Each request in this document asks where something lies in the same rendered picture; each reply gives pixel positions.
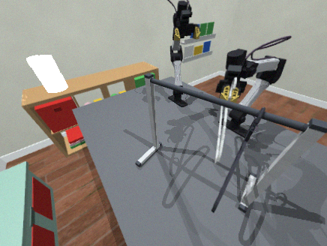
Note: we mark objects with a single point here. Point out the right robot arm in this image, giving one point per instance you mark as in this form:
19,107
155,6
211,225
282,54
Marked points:
177,57

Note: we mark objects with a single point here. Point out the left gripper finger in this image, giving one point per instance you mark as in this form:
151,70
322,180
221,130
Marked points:
225,93
234,95

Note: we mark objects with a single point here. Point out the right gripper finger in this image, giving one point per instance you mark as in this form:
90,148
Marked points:
176,36
196,33

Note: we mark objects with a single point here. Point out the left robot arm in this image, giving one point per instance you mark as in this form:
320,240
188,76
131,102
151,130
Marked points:
265,74

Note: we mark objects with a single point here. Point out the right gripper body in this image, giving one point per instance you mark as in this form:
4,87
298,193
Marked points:
185,28

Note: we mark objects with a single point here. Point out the black clothes hanger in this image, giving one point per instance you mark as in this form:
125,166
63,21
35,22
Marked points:
247,137

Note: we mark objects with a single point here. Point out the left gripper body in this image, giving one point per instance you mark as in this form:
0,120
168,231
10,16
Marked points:
225,82

